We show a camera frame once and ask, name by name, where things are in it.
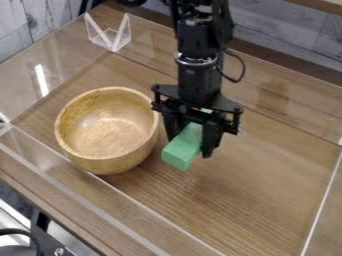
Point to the green stick block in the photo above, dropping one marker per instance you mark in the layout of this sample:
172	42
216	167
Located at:
183	148

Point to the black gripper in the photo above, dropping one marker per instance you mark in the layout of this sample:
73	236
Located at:
195	100

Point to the wooden bowl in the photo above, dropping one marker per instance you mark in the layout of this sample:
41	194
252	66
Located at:
107	129

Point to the clear acrylic corner bracket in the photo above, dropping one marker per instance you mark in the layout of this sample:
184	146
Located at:
108	38

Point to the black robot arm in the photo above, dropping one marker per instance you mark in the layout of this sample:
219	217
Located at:
203	28

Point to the black table leg bracket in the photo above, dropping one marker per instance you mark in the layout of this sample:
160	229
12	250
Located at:
49	245

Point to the clear acrylic tray wall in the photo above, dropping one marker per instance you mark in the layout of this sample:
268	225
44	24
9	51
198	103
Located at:
112	223

